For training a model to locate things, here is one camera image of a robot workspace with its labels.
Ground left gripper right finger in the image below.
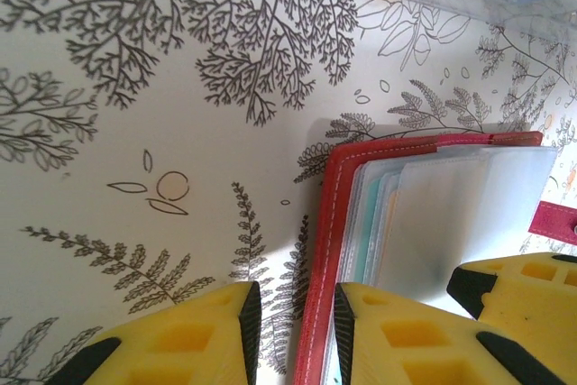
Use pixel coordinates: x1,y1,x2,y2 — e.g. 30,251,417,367
333,281,568,385

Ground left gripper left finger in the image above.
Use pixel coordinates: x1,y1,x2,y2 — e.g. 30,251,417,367
44,280,263,385

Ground red card holder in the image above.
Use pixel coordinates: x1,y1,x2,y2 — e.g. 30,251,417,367
288,131,577,385

